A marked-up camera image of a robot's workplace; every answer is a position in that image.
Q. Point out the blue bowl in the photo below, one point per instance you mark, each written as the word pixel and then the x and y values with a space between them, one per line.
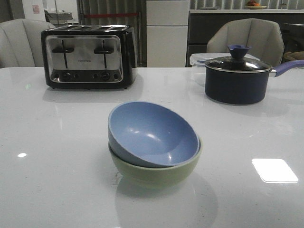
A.
pixel 150 135

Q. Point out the light green bowl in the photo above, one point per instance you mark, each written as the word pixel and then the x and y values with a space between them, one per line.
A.
pixel 156 178

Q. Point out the clear plastic container blue clips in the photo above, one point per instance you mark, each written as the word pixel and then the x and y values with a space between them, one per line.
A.
pixel 200 58

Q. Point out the dark blue saucepan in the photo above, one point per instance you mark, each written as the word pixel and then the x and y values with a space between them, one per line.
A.
pixel 242 88

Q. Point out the white drawer cabinet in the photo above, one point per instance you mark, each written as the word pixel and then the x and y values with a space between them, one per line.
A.
pixel 167 30

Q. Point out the black and chrome toaster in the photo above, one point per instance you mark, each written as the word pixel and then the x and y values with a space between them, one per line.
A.
pixel 89 56

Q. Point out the glass lid with blue knob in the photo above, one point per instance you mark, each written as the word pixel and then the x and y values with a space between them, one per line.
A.
pixel 236 62

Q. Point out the red barrier belt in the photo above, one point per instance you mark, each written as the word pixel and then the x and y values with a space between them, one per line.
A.
pixel 116 15

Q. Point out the beige upholstered chair right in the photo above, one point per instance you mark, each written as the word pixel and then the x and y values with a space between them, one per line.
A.
pixel 263 36

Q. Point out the beige upholstered chair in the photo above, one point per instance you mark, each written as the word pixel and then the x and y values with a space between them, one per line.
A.
pixel 20 42
pixel 263 36

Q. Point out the fruit plate on counter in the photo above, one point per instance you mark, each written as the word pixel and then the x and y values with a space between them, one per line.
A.
pixel 254 5

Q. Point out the beige upholstered chair left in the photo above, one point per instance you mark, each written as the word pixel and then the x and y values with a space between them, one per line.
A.
pixel 20 42

